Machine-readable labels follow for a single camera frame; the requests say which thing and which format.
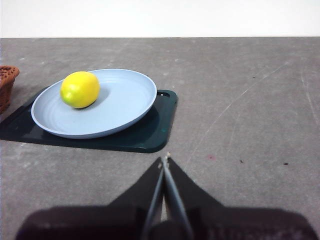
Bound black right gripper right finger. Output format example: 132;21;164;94
163;156;318;240

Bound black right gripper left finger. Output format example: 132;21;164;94
14;157;165;240

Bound blue round plate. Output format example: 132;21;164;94
31;68;158;140

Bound yellow lemon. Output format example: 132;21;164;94
59;71;101;109

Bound brown woven wicker basket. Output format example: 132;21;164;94
0;65;20;115

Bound black rectangular tray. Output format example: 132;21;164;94
0;89;179;154

